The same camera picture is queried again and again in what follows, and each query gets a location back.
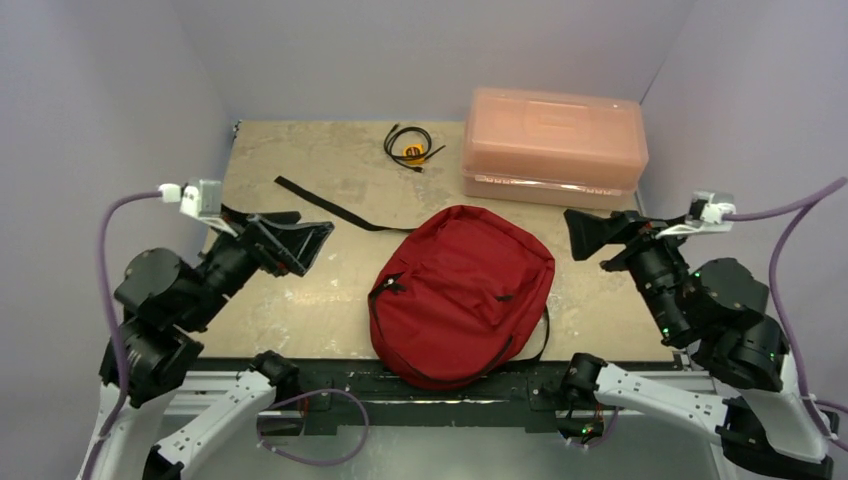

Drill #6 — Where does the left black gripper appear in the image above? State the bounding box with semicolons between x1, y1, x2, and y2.
181;199;333;328

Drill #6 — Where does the red student backpack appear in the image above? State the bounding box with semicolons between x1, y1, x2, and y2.
274;175;556;391

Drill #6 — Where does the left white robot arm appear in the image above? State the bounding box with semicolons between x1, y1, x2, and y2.
78;203;334;479

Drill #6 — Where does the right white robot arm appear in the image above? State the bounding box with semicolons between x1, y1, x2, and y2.
561;209;838;479

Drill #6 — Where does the translucent orange plastic box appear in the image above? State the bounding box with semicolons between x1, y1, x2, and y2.
460;88;649;210

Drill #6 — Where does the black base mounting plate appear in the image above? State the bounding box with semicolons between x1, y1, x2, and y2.
165;356;690;437

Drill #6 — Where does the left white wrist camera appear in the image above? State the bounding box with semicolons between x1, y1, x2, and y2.
157;179;238;237

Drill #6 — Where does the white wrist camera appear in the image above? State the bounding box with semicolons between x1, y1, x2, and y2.
655;190;736;238
157;179;238;237

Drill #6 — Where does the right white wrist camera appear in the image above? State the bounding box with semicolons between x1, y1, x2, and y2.
655;190;736;238

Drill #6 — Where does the black cable with orange tag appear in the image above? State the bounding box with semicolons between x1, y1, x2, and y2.
383;123;446;174

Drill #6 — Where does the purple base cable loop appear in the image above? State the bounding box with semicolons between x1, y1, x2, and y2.
255;388;370;468

